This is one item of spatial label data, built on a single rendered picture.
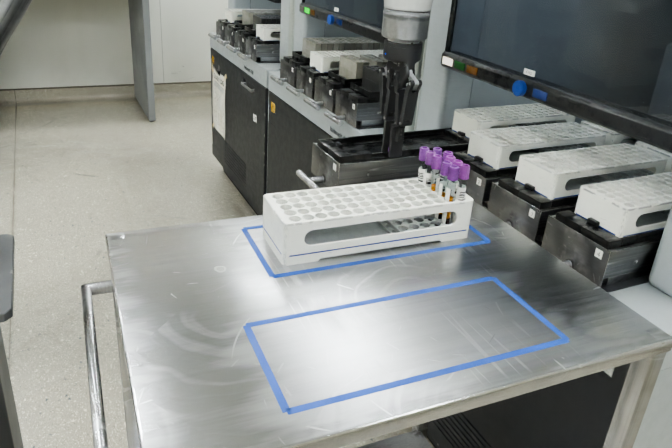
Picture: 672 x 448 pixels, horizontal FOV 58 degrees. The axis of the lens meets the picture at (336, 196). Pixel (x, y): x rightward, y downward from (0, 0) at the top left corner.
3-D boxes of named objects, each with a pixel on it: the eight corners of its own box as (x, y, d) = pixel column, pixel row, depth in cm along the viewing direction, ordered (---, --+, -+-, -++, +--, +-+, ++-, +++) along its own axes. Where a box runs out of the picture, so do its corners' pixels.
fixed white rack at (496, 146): (567, 146, 141) (573, 121, 139) (601, 161, 133) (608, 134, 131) (464, 158, 129) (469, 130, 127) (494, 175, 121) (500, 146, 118)
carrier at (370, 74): (386, 95, 167) (389, 74, 165) (380, 96, 166) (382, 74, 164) (367, 85, 177) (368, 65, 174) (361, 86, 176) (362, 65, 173)
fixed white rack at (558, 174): (620, 169, 129) (627, 142, 126) (660, 187, 121) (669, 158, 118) (512, 185, 117) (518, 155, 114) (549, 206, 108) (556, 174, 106)
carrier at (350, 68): (361, 82, 180) (363, 62, 177) (355, 83, 179) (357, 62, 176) (344, 74, 189) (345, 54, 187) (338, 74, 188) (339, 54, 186)
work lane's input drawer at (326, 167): (543, 146, 162) (550, 114, 159) (582, 164, 151) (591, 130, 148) (292, 174, 132) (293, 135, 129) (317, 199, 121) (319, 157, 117)
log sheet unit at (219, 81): (212, 128, 312) (211, 59, 298) (227, 145, 290) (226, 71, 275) (207, 128, 311) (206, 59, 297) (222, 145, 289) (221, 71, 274)
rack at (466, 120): (543, 125, 157) (548, 102, 154) (572, 137, 148) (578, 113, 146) (449, 134, 144) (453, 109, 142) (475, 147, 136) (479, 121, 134)
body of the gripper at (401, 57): (431, 43, 116) (425, 90, 120) (408, 35, 123) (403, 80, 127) (398, 43, 113) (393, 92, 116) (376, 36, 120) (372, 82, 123)
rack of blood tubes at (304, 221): (434, 210, 100) (439, 175, 97) (469, 237, 91) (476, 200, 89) (261, 232, 88) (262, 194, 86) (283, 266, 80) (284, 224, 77)
